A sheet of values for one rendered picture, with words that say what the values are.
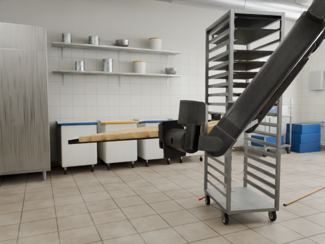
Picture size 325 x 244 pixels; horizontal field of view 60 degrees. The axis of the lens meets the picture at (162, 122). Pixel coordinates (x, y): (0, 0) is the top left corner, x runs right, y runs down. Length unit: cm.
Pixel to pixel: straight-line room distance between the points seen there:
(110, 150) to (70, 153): 59
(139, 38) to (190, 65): 114
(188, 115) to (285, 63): 24
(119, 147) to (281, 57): 393
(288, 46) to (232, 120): 20
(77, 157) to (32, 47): 163
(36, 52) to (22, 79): 39
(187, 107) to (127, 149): 387
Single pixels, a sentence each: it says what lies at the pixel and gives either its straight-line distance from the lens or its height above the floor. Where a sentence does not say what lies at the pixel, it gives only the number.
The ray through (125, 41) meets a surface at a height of 208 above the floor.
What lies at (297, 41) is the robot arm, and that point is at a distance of 70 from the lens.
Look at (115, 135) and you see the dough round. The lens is 96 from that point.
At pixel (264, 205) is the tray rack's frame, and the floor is 15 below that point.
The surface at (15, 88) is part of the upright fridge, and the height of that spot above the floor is 124.
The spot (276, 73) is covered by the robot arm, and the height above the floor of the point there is 114.
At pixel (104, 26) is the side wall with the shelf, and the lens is 520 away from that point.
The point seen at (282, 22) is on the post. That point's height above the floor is 173.
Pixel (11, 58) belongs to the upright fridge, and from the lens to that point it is 406.
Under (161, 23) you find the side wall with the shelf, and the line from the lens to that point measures 556.
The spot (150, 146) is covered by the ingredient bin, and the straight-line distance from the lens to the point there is 464.
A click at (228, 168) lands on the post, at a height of 52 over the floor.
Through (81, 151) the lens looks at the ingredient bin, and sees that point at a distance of 436.
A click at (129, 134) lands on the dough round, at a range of 93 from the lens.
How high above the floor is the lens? 107
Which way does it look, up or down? 4 degrees down
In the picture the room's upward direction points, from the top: straight up
